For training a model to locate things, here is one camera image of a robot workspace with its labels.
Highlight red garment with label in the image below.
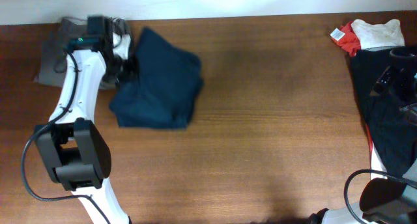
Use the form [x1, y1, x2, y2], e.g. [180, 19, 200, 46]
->
[330, 21, 361, 57]

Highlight white cream garment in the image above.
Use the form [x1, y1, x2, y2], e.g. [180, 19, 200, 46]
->
[351, 19, 405, 49]

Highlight red white garment underneath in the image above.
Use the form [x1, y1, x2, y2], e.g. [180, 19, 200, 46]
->
[365, 124, 386, 172]

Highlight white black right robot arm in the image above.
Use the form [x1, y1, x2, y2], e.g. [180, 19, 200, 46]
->
[307, 46, 416, 223]

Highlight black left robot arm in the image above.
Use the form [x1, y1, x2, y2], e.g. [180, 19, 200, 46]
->
[22, 16, 134, 223]

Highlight folded grey shorts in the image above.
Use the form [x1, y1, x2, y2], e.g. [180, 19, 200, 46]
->
[34, 16, 134, 89]

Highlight black garment in pile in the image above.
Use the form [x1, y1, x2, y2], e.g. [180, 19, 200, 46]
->
[349, 49, 416, 176]

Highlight dark blue shorts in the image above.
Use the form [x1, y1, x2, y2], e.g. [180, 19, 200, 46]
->
[109, 27, 203, 129]

